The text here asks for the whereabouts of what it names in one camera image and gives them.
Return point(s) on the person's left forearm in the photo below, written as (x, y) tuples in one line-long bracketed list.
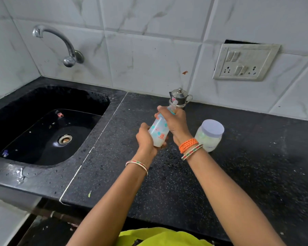
[(113, 202)]

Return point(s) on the chrome wall tap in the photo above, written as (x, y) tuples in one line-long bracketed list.
[(60, 44)]

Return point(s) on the steel sink drain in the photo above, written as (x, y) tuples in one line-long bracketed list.
[(65, 139)]

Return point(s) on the person's right thumb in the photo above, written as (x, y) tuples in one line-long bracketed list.
[(162, 109)]

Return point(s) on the white wall switch socket plate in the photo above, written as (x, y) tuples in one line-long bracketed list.
[(245, 61)]

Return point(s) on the person's left thumb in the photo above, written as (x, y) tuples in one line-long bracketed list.
[(145, 126)]

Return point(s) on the orange thread wristband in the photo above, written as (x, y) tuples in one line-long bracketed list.
[(187, 145)]

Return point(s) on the yellow green garment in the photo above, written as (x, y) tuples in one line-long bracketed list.
[(159, 237)]

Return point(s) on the black stone sink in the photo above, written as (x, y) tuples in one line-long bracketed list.
[(45, 125)]

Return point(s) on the clear jar with lilac lid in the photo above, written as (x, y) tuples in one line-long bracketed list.
[(210, 135)]

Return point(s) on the clear printed baby bottle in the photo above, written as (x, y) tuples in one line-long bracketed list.
[(159, 130)]

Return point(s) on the person's right forearm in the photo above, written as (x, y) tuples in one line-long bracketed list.
[(228, 199)]

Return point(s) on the person's right hand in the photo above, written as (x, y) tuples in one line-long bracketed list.
[(176, 122)]

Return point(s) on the small steel lidded pot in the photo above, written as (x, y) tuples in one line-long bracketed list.
[(181, 96)]

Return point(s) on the red green beaded bangle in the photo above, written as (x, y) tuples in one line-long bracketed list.
[(192, 151), (137, 165)]

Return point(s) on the person's left hand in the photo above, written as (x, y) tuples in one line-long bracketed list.
[(144, 139)]

